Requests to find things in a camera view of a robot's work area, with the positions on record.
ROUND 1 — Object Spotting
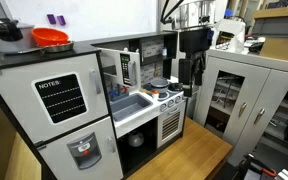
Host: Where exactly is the black white toy kitchen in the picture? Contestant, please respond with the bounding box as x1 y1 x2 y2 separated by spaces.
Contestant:
0 31 188 180

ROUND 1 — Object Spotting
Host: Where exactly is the white toy microwave cupboard door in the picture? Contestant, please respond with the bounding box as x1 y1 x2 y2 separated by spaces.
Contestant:
98 47 142 88

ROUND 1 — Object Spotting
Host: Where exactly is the grey toy pot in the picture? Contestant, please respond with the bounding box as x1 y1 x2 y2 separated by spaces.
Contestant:
150 77 170 94

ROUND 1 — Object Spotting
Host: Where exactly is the white countertop appliance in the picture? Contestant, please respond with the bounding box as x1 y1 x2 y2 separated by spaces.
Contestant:
213 18 247 54

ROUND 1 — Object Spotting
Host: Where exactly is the brown wooden panel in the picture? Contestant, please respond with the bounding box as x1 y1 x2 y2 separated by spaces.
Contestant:
0 88 42 180

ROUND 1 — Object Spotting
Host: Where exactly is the black red-handled clamp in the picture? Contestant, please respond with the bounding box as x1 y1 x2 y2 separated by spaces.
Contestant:
237 153 278 180

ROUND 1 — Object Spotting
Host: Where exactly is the black toy frying pan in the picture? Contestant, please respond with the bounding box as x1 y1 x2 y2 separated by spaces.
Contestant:
167 82 184 93

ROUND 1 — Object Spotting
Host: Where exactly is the round metal pan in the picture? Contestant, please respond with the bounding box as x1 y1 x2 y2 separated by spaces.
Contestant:
38 40 75 54

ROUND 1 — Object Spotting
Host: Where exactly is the silver cabinet door handle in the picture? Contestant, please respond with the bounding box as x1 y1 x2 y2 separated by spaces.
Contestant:
253 107 267 125
238 101 248 118

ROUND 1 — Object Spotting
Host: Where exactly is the white storage cabinet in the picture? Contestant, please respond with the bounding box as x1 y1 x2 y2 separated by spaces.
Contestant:
193 48 288 168

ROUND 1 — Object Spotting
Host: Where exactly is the wooden toy spatula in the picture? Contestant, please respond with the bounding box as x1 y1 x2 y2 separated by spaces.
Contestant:
153 61 160 79

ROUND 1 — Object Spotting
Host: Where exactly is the grey toy faucet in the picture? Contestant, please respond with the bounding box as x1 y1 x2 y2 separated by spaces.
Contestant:
108 83 130 101

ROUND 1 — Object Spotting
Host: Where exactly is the white cabinet door with window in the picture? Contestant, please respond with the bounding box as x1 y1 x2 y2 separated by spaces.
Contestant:
228 69 288 168
193 55 272 148

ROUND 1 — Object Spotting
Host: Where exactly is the whiteboard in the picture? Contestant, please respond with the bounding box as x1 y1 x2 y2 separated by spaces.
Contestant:
3 0 158 43

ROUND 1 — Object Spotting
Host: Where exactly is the small black desk device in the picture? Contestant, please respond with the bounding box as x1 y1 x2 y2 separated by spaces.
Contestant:
248 41 267 53

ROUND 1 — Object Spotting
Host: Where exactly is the fridge door with chalkboard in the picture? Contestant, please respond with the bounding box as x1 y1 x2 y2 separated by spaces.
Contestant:
0 53 109 145

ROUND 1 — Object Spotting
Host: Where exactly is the black toy appliance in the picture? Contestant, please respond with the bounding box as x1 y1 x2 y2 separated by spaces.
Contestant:
0 18 24 42

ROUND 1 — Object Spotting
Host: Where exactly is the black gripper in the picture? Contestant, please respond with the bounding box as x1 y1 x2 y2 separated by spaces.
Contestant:
178 27 215 98

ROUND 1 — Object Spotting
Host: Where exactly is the orange colander bowl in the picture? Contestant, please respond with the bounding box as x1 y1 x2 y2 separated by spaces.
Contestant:
31 27 70 48

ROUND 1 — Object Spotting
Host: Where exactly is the fridge door with ice dispenser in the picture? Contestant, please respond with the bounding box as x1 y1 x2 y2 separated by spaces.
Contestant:
37 116 124 180

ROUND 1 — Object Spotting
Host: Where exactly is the silver toy kettle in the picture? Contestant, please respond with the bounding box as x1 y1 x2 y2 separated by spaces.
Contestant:
127 130 145 148

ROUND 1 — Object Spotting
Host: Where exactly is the grey toy sink basin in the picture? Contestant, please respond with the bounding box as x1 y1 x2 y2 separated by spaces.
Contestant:
109 92 153 123

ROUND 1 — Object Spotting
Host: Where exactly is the white toy oven door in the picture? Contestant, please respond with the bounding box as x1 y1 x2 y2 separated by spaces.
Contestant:
156 101 187 149

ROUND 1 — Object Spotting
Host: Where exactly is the purple magnet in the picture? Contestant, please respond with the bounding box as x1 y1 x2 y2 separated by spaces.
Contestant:
46 13 57 25
56 14 67 27

